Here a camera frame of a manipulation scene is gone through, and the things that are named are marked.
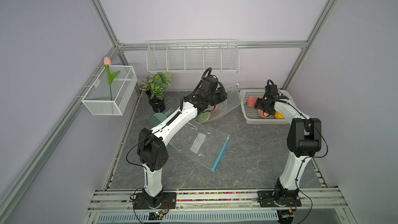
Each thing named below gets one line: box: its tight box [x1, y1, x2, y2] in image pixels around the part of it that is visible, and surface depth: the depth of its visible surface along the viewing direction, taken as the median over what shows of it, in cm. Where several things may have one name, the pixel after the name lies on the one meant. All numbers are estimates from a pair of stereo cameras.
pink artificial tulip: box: [104, 56, 121, 101], surface depth 81 cm
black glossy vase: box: [149, 95, 166, 113], surface depth 106 cm
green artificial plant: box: [139, 71, 173, 100], surface depth 91 cm
